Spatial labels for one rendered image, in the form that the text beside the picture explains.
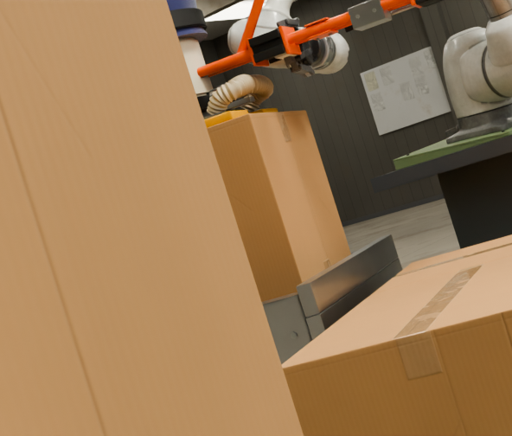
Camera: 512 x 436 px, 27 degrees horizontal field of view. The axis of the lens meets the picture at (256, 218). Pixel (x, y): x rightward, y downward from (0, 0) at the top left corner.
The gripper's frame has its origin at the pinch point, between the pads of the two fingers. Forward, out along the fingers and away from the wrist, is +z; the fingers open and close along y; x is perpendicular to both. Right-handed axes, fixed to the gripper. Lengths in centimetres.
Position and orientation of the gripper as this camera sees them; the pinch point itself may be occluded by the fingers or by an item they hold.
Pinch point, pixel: (282, 44)
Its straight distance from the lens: 230.1
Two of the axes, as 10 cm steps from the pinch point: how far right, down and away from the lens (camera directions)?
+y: 2.9, 9.6, -0.1
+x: -9.0, 2.7, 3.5
